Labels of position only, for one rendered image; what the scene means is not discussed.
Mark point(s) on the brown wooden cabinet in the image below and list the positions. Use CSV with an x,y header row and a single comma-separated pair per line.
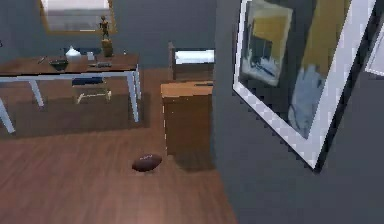
x,y
186,116

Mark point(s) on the wooden bed with white sheet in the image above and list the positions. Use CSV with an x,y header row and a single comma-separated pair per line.
x,y
191,63

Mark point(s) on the brown oval football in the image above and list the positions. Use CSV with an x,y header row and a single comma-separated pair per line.
x,y
146,162

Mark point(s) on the dark remote control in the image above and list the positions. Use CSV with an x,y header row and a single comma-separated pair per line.
x,y
101,64

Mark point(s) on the blue seat chair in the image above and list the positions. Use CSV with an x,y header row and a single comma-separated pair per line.
x,y
89,88

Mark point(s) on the white framed abstract painting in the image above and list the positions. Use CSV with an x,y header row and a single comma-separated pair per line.
x,y
296,66

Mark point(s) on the bronze figure statue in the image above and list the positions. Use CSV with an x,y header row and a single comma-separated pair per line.
x,y
106,36

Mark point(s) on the small grey cup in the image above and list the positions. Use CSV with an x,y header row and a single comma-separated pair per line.
x,y
90,55

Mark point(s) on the white tissue box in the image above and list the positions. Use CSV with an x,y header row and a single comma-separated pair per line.
x,y
73,54

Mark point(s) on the dark bowl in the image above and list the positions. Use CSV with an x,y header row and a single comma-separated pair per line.
x,y
59,63

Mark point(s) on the wood framed window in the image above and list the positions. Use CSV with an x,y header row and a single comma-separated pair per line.
x,y
76,15

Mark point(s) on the grey pen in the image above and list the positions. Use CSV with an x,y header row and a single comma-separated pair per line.
x,y
41,60

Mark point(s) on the brown table with white legs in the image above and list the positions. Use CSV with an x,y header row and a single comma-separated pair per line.
x,y
30,65

